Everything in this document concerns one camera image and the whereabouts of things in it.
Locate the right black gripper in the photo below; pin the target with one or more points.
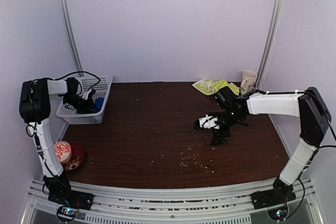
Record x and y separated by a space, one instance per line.
216 140

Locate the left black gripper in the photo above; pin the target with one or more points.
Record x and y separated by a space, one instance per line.
88 108

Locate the blue towel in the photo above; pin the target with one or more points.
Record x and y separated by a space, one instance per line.
98 104

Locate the yellow green patterned towel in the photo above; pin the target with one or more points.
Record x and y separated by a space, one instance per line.
210 87

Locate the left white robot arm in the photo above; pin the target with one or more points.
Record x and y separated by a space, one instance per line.
34 109

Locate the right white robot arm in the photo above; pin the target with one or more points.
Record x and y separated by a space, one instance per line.
302 110

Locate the white plastic basket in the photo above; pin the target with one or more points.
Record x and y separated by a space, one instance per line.
72 117

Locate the cream ceramic mug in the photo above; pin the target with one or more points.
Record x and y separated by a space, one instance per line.
249 78

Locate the red white patterned bowl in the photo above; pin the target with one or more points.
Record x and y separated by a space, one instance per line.
63 151

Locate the dark red floral bowl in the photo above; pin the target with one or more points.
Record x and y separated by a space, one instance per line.
77 157

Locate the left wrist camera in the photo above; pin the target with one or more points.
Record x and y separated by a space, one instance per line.
87 95

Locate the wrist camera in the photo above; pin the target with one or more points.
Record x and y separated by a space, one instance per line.
207 122
87 95

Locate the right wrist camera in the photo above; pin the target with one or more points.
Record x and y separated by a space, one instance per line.
207 122

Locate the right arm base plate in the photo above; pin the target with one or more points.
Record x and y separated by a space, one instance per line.
269 198

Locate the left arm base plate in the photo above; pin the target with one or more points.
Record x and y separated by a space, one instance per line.
72 198

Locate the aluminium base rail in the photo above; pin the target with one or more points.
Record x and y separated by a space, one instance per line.
222 204

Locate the left aluminium frame post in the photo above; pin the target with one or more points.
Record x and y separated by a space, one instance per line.
70 35

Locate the aluminium frame post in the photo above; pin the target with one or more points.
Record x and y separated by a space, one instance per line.
70 35
270 42

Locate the right aluminium frame post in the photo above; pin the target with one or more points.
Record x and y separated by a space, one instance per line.
270 42

